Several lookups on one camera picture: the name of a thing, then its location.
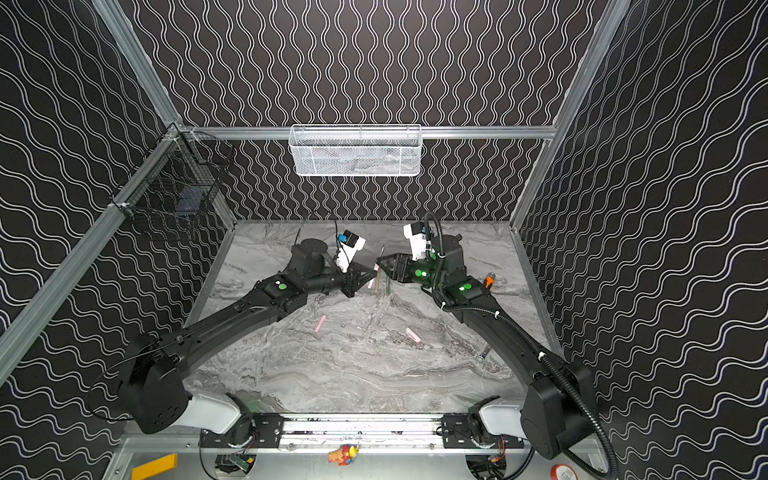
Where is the pink pen cap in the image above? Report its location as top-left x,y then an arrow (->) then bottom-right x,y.
314,315 -> 327,333
405,327 -> 422,343

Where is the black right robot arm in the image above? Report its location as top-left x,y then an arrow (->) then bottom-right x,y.
376,235 -> 620,479

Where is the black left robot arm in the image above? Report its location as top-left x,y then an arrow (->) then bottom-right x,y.
117,239 -> 377,445

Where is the red yellow toy figure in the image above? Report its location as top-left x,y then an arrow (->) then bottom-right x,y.
327,445 -> 359,466

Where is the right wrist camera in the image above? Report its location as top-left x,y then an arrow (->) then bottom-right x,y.
403,221 -> 428,261

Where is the white wire mesh basket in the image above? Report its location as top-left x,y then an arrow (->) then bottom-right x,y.
288,124 -> 424,177

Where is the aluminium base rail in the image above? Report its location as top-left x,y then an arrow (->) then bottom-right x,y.
198,413 -> 523,454

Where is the black wire basket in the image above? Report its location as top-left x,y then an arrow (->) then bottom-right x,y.
118,130 -> 235,243

